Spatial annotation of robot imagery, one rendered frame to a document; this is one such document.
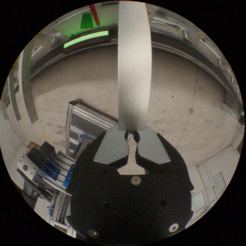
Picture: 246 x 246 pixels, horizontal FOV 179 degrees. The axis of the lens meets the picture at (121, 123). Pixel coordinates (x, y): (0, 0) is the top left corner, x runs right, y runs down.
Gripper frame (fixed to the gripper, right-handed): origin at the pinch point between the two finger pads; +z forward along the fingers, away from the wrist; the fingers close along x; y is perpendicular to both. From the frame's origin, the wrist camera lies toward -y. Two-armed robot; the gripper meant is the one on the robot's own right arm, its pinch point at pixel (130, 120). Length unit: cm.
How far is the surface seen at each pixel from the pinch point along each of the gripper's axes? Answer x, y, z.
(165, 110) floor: 53, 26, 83
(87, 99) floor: -49, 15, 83
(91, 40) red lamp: -11.1, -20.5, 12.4
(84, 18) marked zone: -10.9, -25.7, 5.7
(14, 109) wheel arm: -48.5, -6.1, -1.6
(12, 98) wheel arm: -48.5, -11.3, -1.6
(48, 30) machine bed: -44, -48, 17
